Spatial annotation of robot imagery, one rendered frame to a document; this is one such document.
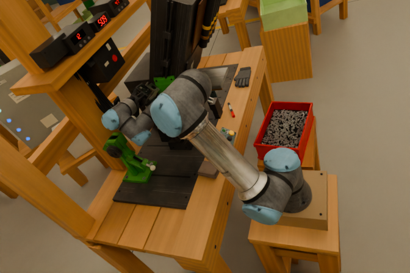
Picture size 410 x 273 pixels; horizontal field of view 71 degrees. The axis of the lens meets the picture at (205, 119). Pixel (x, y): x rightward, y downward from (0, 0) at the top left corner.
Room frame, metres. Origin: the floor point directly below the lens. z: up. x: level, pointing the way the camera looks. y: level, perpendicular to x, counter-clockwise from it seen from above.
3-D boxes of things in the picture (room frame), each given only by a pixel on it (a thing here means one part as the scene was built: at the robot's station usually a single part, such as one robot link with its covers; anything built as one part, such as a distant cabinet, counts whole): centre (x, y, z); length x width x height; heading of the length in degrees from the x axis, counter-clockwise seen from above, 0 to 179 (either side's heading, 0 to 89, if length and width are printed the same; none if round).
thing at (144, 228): (1.35, 0.11, 0.44); 1.49 x 0.70 x 0.88; 147
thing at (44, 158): (1.55, 0.42, 1.23); 1.30 x 0.05 x 0.09; 147
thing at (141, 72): (1.52, 0.17, 1.07); 0.30 x 0.18 x 0.34; 147
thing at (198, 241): (1.20, -0.13, 0.82); 1.50 x 0.14 x 0.15; 147
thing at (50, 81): (1.49, 0.33, 1.52); 0.90 x 0.25 x 0.04; 147
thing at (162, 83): (1.25, 0.10, 1.17); 0.13 x 0.12 x 0.20; 147
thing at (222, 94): (1.35, 0.11, 0.89); 1.10 x 0.42 x 0.02; 147
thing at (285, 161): (0.61, -0.17, 1.09); 0.13 x 0.12 x 0.14; 130
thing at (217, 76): (1.36, -0.02, 1.11); 0.39 x 0.16 x 0.03; 57
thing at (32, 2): (10.73, 3.81, 0.37); 1.20 x 0.81 x 0.74; 153
